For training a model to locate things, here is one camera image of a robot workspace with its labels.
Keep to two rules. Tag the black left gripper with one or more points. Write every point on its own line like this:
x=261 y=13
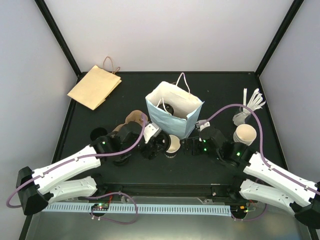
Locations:
x=151 y=151

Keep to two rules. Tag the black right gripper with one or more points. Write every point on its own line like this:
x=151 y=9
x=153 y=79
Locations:
x=195 y=150

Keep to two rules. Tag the black paper cup from stack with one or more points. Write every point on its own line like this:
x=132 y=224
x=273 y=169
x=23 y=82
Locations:
x=174 y=146

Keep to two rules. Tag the stack of black lids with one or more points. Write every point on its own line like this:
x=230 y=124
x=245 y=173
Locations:
x=122 y=160

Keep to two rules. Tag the light blue paper bag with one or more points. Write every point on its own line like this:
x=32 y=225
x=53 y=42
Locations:
x=187 y=108

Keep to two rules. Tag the stack of white paper cups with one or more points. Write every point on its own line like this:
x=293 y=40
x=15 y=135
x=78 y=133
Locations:
x=245 y=134

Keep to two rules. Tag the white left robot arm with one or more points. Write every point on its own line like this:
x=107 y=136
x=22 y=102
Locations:
x=41 y=187

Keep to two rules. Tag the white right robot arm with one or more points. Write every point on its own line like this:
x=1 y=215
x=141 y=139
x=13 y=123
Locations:
x=259 y=179

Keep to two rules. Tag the black paper coffee cup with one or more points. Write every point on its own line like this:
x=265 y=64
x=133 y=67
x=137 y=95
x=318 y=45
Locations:
x=98 y=132

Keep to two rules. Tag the clear cup of stirrers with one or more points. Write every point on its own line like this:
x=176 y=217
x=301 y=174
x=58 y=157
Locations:
x=255 y=102

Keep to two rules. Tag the black circuit board with leds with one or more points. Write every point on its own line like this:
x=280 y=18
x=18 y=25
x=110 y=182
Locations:
x=100 y=207

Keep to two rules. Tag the brown kraft paper bag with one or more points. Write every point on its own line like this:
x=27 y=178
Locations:
x=93 y=89

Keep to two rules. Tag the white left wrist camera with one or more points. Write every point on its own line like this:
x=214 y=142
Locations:
x=150 y=131

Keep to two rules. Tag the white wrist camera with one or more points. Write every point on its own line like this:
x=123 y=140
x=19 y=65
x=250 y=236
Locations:
x=150 y=131
x=202 y=124

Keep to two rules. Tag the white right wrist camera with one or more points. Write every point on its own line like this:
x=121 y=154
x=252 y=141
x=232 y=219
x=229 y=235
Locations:
x=202 y=124

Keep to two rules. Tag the light blue cable duct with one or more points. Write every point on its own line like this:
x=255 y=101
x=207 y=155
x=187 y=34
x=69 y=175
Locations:
x=155 y=209

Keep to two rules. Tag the black frame post right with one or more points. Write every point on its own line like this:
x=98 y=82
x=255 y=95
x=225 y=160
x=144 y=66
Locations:
x=282 y=29

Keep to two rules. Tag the black frame post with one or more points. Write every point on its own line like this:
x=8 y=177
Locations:
x=48 y=17
x=282 y=29

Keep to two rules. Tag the black frame post left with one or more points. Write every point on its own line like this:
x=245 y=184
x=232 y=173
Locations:
x=48 y=17

